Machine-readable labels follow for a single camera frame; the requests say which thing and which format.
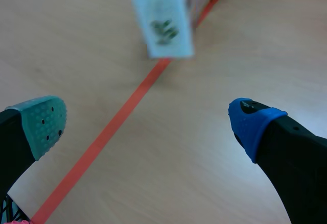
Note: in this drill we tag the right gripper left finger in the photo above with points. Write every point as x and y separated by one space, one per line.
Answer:
15 134

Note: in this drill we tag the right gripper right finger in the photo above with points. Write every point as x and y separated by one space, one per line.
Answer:
293 162

